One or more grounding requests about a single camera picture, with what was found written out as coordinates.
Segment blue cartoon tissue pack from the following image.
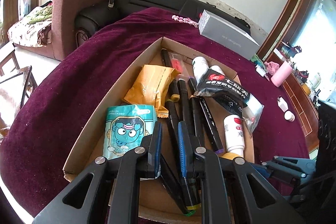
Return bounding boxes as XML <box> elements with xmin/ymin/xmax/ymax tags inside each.
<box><xmin>102</xmin><ymin>104</ymin><xmax>158</xmax><ymax>161</ymax></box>

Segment pink water bottle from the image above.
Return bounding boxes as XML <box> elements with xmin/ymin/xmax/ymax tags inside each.
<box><xmin>270</xmin><ymin>60</ymin><xmax>294</xmax><ymax>87</ymax></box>

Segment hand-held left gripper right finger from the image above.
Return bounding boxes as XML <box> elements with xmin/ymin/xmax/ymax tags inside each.
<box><xmin>178</xmin><ymin>120</ymin><xmax>306</xmax><ymax>224</ymax></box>

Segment pink cloth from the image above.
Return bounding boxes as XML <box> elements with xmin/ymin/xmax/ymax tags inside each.
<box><xmin>264</xmin><ymin>61</ymin><xmax>280</xmax><ymax>75</ymax></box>

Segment dark wooden chair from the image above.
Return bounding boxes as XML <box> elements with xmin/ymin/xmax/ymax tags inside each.
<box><xmin>0</xmin><ymin>43</ymin><xmax>36</xmax><ymax>140</ymax></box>

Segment wooden cabinet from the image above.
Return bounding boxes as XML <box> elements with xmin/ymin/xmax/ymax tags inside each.
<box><xmin>256</xmin><ymin>40</ymin><xmax>319</xmax><ymax>159</ymax></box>

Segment brown armchair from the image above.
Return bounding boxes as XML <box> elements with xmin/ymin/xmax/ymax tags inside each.
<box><xmin>52</xmin><ymin>0</ymin><xmax>121</xmax><ymax>61</ymax></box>

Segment dark blue gift box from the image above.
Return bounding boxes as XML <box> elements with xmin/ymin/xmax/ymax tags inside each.
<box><xmin>280</xmin><ymin>44</ymin><xmax>302</xmax><ymax>56</ymax></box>

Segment orange cap black marker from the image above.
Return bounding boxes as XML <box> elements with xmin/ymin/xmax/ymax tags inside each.
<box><xmin>177</xmin><ymin>79</ymin><xmax>200</xmax><ymax>147</ymax></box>

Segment yellow cap black marker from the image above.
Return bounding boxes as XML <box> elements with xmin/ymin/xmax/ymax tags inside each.
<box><xmin>160</xmin><ymin>48</ymin><xmax>182</xmax><ymax>103</ymax></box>

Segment clear packet red contents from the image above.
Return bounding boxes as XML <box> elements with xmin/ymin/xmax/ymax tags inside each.
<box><xmin>168</xmin><ymin>52</ymin><xmax>190</xmax><ymax>78</ymax></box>

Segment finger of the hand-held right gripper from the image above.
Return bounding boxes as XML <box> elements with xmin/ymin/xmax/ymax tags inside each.
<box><xmin>251</xmin><ymin>164</ymin><xmax>306</xmax><ymax>184</ymax></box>
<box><xmin>262</xmin><ymin>156</ymin><xmax>315</xmax><ymax>173</ymax></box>

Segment long grey box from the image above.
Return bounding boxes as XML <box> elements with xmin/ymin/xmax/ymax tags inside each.
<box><xmin>198</xmin><ymin>9</ymin><xmax>260</xmax><ymax>60</ymax></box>

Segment white plug adapter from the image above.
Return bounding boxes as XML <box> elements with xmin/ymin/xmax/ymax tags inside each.
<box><xmin>277</xmin><ymin>97</ymin><xmax>289</xmax><ymax>112</ymax></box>

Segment purple cap black marker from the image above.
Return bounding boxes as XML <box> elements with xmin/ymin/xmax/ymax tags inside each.
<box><xmin>198</xmin><ymin>96</ymin><xmax>225</xmax><ymax>154</ymax></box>

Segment wooden window frame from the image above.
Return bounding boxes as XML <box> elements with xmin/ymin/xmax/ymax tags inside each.
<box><xmin>256</xmin><ymin>0</ymin><xmax>336</xmax><ymax>56</ymax></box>

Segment plain black marker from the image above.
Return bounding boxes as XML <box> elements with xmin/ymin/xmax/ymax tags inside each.
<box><xmin>187</xmin><ymin>78</ymin><xmax>206</xmax><ymax>147</ymax></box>

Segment pink bead string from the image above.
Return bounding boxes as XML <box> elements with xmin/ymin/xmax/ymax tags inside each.
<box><xmin>172</xmin><ymin>14</ymin><xmax>199</xmax><ymax>28</ymax></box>

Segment olive cap black marker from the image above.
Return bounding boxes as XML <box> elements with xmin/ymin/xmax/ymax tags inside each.
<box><xmin>164</xmin><ymin>99</ymin><xmax>202</xmax><ymax>211</ymax></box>

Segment white bottle yellow cap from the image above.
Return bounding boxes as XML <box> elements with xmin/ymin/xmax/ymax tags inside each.
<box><xmin>220</xmin><ymin>114</ymin><xmax>246</xmax><ymax>161</ymax></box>

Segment floral bedding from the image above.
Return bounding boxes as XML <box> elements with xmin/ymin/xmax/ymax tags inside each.
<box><xmin>7</xmin><ymin>5</ymin><xmax>54</xmax><ymax>47</ymax></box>

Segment black packet red print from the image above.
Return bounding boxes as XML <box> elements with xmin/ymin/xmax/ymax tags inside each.
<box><xmin>194</xmin><ymin>68</ymin><xmax>264</xmax><ymax>135</ymax></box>

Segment shallow cardboard box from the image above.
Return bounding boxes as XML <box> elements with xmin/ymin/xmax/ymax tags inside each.
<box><xmin>62</xmin><ymin>36</ymin><xmax>255</xmax><ymax>223</ymax></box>

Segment orange snack packet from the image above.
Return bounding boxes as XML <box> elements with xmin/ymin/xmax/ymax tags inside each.
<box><xmin>123</xmin><ymin>64</ymin><xmax>182</xmax><ymax>119</ymax></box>

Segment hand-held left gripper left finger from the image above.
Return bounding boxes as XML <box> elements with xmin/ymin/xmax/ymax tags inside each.
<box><xmin>31</xmin><ymin>121</ymin><xmax>163</xmax><ymax>224</ymax></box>

